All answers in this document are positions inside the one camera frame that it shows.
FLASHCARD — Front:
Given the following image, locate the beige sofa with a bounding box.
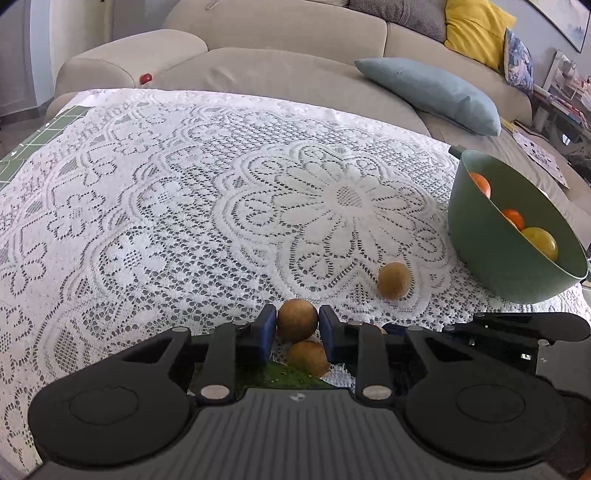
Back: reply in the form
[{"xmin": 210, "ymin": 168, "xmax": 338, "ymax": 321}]
[{"xmin": 44, "ymin": 0, "xmax": 591, "ymax": 241}]

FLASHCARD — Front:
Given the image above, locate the white lace tablecloth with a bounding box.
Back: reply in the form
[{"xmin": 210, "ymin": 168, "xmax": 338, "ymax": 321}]
[{"xmin": 0, "ymin": 88, "xmax": 591, "ymax": 462}]

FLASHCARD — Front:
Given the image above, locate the green cucumber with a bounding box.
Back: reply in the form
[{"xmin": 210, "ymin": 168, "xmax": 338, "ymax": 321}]
[{"xmin": 189, "ymin": 360, "xmax": 332, "ymax": 392}]

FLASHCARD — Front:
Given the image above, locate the grey checked cushion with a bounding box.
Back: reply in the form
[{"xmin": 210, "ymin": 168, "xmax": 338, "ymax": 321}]
[{"xmin": 346, "ymin": 0, "xmax": 448, "ymax": 41}]

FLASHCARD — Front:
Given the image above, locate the framed landscape painting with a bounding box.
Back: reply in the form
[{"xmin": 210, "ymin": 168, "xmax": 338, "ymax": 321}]
[{"xmin": 526, "ymin": 0, "xmax": 591, "ymax": 51}]

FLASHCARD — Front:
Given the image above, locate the green grid tablecloth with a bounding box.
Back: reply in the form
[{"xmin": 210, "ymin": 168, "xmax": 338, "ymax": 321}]
[{"xmin": 0, "ymin": 105, "xmax": 88, "ymax": 188}]

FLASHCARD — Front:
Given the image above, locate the blue floral cushion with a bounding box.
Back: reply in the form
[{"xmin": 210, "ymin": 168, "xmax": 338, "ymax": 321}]
[{"xmin": 503, "ymin": 28, "xmax": 535, "ymax": 97}]

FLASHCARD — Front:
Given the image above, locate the yellow cushion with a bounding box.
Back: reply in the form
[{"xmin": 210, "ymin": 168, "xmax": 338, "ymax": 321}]
[{"xmin": 444, "ymin": 0, "xmax": 517, "ymax": 73}]

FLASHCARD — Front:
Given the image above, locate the light blue pillow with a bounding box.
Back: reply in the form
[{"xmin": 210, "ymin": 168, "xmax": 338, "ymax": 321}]
[{"xmin": 355, "ymin": 58, "xmax": 502, "ymax": 137}]

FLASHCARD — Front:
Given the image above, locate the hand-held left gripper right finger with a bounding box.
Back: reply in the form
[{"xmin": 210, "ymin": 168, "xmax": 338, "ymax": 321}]
[{"xmin": 320, "ymin": 305, "xmax": 536, "ymax": 401}]

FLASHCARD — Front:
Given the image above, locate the yellow-green pear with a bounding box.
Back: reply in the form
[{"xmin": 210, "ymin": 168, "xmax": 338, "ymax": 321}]
[{"xmin": 521, "ymin": 226, "xmax": 559, "ymax": 261}]

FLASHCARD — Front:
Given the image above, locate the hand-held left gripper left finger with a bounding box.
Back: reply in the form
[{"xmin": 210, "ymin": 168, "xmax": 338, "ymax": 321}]
[{"xmin": 115, "ymin": 304, "xmax": 277, "ymax": 401}]

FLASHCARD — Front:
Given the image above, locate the printed paper bag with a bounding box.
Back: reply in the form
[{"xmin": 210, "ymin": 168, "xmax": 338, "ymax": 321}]
[{"xmin": 501, "ymin": 119, "xmax": 571, "ymax": 188}]

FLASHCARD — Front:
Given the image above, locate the green colander bowl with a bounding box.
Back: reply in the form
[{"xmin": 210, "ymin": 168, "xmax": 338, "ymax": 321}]
[{"xmin": 448, "ymin": 145, "xmax": 591, "ymax": 305}]

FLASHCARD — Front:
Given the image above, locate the side table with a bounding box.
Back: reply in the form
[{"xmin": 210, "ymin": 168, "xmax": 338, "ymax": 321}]
[{"xmin": 531, "ymin": 51, "xmax": 591, "ymax": 167}]

